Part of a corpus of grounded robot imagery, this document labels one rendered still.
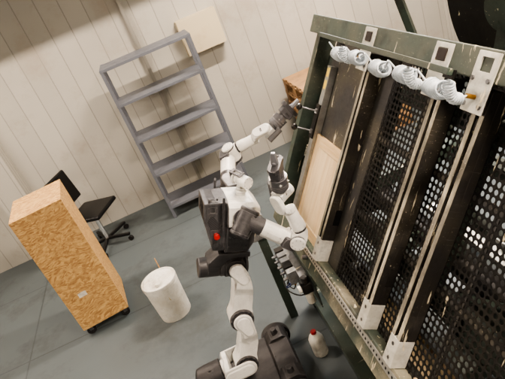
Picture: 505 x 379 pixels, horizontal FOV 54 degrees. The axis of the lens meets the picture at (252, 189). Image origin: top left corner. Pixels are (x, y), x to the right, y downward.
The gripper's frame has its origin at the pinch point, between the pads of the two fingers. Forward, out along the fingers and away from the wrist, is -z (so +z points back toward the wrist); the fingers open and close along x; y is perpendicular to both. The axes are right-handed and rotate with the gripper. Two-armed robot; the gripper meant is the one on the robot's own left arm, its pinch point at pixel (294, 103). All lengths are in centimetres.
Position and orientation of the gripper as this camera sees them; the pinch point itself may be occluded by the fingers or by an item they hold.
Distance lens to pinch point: 297.5
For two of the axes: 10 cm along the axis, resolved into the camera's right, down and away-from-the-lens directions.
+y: 2.4, 3.9, -8.9
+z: -6.9, 7.2, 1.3
